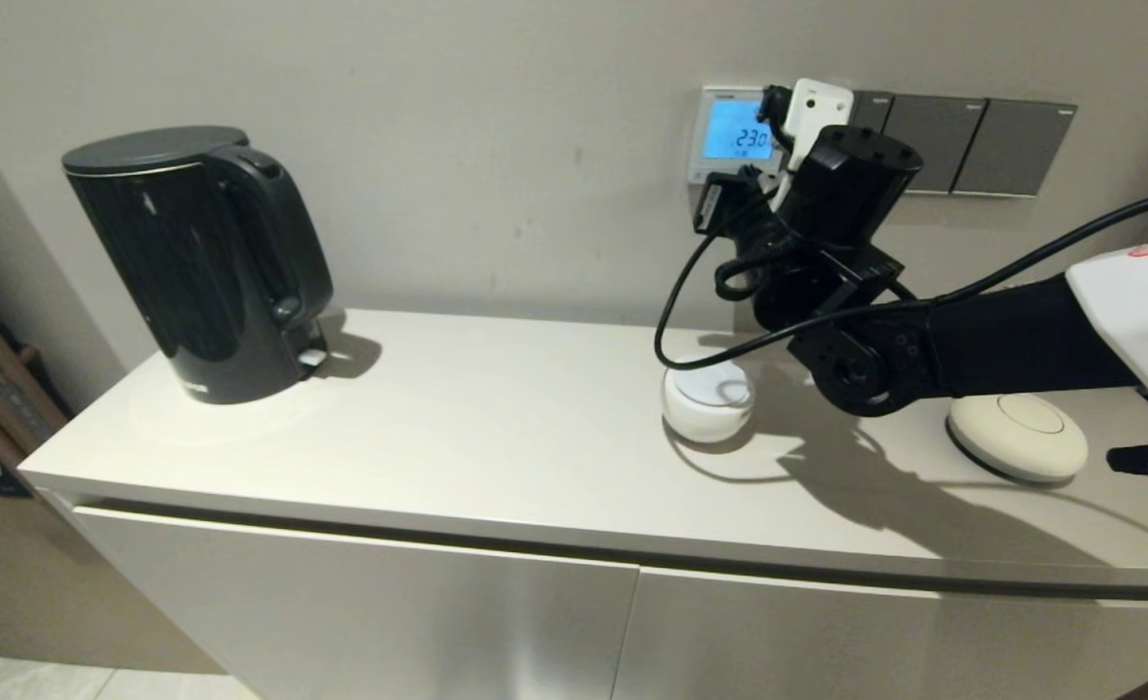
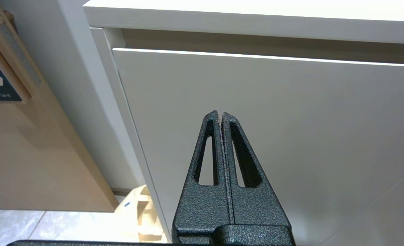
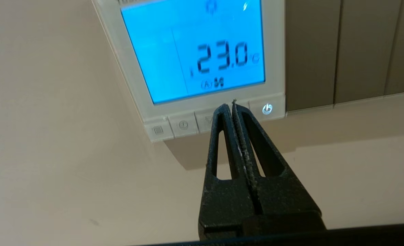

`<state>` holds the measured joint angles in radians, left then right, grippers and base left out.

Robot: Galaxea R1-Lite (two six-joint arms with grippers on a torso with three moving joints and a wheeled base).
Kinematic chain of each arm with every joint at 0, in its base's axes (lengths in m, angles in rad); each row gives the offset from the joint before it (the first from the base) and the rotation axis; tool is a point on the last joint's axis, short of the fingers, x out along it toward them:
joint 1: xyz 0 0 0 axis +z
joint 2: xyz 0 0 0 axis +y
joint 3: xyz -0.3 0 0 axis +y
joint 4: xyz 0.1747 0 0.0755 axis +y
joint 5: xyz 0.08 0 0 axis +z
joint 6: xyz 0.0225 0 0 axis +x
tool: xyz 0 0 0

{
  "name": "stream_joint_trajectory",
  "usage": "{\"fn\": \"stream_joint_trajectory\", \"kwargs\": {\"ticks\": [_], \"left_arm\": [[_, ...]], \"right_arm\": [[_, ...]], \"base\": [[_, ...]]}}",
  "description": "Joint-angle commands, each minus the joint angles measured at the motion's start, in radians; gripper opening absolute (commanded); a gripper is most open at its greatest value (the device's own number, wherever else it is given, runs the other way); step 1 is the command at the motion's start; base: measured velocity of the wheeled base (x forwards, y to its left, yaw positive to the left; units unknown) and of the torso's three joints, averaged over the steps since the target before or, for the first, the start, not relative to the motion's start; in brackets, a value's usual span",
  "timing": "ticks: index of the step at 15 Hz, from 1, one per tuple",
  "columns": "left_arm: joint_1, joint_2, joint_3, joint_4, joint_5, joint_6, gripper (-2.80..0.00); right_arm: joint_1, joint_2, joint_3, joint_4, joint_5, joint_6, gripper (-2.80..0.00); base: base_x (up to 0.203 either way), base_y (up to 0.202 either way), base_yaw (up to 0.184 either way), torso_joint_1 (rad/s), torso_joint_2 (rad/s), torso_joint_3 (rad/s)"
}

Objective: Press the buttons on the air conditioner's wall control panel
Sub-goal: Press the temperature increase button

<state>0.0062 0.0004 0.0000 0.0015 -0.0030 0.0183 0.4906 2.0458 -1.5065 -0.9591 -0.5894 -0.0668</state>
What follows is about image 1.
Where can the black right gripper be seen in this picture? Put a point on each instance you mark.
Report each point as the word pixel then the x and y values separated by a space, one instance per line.
pixel 855 190

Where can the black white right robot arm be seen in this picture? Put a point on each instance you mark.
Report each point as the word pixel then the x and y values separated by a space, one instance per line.
pixel 1011 335

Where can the white wall thermostat panel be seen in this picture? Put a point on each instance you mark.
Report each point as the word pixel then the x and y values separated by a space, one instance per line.
pixel 729 126

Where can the black wrist connector box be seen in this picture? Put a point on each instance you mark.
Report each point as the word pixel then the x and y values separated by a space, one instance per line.
pixel 719 204

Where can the small white round speaker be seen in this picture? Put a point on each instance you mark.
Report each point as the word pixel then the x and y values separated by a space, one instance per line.
pixel 705 420

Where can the cream flat round device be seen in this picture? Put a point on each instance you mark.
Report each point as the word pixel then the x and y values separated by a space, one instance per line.
pixel 1021 442

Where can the white sideboard cabinet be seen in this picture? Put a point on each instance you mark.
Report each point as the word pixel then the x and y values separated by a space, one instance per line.
pixel 340 507

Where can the black electric kettle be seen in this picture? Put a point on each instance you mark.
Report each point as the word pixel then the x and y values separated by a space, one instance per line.
pixel 194 272

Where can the metal door lock plate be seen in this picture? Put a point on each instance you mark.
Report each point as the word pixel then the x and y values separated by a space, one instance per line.
pixel 10 394

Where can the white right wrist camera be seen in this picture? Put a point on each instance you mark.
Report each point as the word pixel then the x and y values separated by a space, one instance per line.
pixel 821 102

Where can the grey single wall switch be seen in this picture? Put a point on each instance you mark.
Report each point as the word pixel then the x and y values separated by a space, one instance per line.
pixel 1016 146
pixel 938 136

